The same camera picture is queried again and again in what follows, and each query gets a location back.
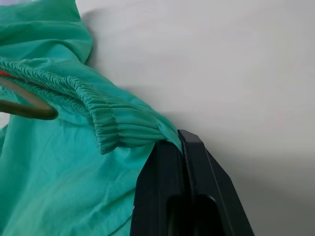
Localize olive wire hanger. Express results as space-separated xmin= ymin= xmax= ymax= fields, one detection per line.
xmin=0 ymin=76 xmax=59 ymax=121

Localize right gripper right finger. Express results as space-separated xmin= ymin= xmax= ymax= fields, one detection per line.
xmin=178 ymin=129 xmax=255 ymax=236

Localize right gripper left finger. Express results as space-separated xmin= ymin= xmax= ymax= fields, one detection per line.
xmin=130 ymin=140 xmax=196 ymax=236

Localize green shorts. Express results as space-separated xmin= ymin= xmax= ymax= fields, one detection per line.
xmin=0 ymin=0 xmax=184 ymax=236

